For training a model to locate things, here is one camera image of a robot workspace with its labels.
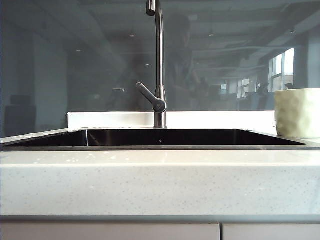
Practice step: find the pale green ceramic mug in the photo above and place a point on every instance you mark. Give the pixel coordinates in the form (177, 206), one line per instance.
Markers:
(298, 112)

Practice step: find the black sink basin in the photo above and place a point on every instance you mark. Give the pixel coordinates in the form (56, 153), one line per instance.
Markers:
(175, 137)

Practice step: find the dark steel faucet lever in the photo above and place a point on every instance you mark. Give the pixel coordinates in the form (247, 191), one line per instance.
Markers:
(147, 93)

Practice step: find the dark steel gooseneck faucet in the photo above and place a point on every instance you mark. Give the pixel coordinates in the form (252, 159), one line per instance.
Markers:
(160, 50)

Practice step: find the white counter upstand ledge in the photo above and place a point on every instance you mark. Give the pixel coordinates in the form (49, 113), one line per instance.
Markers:
(112, 120)

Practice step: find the wide grey cabinet door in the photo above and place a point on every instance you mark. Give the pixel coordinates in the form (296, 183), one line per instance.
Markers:
(100, 232)

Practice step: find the narrow grey cabinet door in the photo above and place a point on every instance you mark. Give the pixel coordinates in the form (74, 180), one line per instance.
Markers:
(272, 232)

